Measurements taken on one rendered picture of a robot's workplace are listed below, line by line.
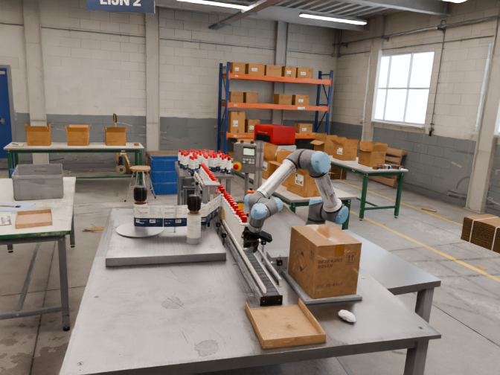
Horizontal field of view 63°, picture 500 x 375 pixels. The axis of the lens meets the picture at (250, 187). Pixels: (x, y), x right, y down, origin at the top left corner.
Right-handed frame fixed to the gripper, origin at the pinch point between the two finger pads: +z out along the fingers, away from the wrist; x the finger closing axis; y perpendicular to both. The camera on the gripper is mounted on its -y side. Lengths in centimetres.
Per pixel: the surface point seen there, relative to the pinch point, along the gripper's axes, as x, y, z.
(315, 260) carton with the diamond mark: 29.3, -19.4, -29.9
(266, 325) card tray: 54, 8, -20
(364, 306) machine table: 47, -43, -15
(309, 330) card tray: 60, -9, -23
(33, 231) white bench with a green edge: -69, 132, 56
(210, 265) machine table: -2.0, 21.6, 13.3
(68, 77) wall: -719, 218, 295
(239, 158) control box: -67, -2, -13
